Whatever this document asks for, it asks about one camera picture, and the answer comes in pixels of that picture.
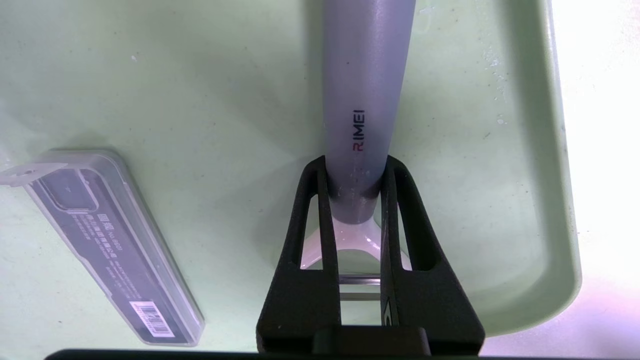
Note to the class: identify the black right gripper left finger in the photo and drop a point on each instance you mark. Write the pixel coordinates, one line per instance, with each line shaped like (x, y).
(300, 300)

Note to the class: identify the green plastic tray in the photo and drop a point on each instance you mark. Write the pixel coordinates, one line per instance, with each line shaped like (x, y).
(200, 75)

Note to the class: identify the clear grey plastic case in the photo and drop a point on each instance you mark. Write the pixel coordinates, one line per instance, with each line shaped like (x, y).
(115, 250)

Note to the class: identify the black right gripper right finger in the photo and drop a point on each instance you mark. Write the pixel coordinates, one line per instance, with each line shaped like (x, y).
(430, 300)

